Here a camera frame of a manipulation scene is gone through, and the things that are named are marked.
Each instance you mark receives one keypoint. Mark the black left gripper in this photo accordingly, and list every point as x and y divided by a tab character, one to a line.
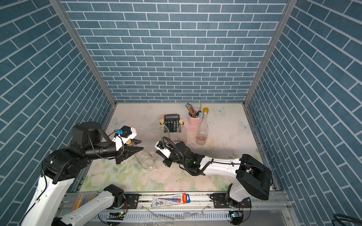
124	152

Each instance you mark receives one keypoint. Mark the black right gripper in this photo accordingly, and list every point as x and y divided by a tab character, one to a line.
168	162

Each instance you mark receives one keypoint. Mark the clear glass bottle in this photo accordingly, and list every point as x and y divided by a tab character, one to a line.
145	160

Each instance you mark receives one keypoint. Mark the short corked glass bottle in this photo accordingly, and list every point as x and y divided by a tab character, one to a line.
163	129

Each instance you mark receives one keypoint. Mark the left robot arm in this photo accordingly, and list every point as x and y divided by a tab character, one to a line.
61	167

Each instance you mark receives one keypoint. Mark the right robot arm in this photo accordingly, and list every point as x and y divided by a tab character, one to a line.
252	178

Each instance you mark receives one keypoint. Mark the corked glass bottle red label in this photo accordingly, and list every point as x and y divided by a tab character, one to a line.
182	132

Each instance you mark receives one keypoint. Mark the tall gold-capped glass bottle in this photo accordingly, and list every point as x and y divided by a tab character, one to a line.
202	132

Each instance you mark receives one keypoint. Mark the black desk calculator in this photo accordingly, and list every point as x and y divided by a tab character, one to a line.
172	122

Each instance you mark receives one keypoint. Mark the pink metal pen bucket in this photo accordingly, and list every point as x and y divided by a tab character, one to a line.
194	122

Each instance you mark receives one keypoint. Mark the pens in bucket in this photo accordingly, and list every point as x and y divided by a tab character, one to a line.
193	112

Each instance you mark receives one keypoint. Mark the coloured highlighter pack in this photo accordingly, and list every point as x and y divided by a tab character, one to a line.
83	198

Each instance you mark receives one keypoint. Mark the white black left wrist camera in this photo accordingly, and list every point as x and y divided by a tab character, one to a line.
123	136

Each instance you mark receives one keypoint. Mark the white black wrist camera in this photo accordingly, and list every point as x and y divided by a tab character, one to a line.
123	136
164	152

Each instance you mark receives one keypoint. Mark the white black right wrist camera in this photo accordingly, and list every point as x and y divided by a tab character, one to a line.
164	152

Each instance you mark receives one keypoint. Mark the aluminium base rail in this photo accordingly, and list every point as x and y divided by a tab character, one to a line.
168	208

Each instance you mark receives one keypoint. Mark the aluminium corner post left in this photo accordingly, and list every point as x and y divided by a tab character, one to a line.
65	19

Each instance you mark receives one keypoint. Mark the aluminium corner post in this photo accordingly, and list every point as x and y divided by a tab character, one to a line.
65	19
274	40

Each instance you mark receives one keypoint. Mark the aluminium corner post right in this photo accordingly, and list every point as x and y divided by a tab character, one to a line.
274	40

